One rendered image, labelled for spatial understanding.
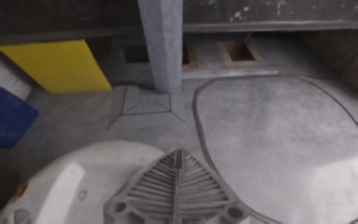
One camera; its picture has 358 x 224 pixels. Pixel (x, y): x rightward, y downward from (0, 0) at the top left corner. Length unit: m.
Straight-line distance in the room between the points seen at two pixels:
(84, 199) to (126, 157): 0.19
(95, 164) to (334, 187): 1.16
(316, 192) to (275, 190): 0.22
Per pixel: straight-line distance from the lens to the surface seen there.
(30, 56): 1.25
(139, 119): 0.96
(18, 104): 1.30
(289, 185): 1.00
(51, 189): 0.58
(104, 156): 0.53
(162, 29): 0.77
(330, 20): 1.41
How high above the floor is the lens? 0.80
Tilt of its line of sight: 56 degrees down
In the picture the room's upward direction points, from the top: straight up
